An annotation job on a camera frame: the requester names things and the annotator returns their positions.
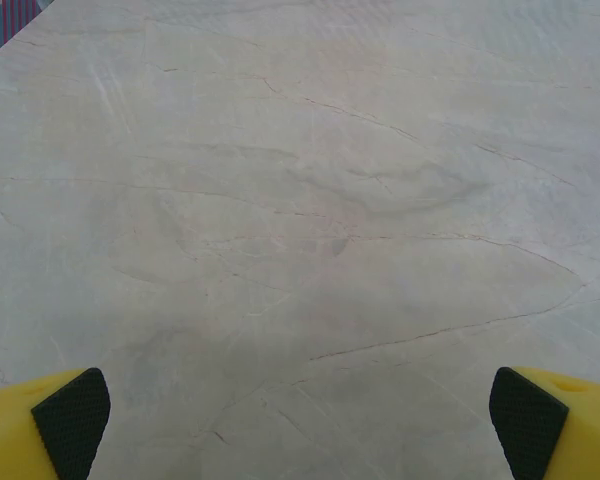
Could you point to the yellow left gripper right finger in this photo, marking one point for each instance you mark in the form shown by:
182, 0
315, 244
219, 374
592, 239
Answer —
570, 430

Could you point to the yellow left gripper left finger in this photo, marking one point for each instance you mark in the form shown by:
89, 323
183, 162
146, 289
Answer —
25, 435

